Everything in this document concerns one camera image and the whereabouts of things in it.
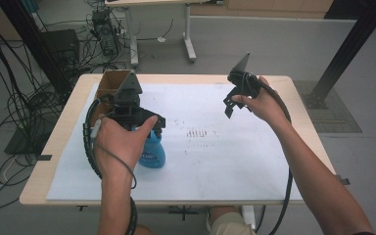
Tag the grey floor mat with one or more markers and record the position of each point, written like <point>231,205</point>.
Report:
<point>329,111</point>

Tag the white table leg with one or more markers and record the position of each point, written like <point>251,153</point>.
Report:
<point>248,215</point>

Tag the light wooden table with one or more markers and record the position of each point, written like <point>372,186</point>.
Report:
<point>306,130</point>

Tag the white background desk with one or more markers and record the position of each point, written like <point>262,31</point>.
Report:
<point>143,2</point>

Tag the white paper scrap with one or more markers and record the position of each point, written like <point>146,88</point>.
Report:
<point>161,39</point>

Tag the blue cardboard box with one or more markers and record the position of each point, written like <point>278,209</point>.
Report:
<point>111,81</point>

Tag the white table mat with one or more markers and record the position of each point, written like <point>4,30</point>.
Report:
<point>209,163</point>

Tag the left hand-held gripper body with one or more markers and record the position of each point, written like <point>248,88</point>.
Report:
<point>127,107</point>

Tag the black equipment box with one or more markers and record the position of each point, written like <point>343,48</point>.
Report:
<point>62,44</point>

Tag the black bracket under table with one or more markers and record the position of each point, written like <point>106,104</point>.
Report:
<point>183,211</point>

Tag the person's right leg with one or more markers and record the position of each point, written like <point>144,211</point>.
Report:
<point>230,223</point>

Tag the person's left hand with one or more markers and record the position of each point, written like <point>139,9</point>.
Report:
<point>120,147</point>

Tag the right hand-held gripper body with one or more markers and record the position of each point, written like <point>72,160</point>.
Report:
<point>241,80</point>

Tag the black computer tower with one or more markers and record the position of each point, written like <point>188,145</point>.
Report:
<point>106,31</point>

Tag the blue plastic bottle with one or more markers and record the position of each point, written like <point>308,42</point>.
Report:
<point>153,155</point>

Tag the person's right hand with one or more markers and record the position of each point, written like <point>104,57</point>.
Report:
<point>267,106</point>

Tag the person's left knee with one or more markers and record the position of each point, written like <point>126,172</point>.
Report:
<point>143,230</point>

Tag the dark floor mat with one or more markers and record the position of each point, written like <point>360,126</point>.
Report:
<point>23,143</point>

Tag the dark tape strip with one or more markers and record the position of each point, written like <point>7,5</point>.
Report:
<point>44,157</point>
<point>343,180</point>

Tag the black metal post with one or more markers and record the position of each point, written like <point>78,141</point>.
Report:
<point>36,42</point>
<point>349,49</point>

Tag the wooden cabinet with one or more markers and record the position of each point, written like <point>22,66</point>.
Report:
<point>274,6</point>

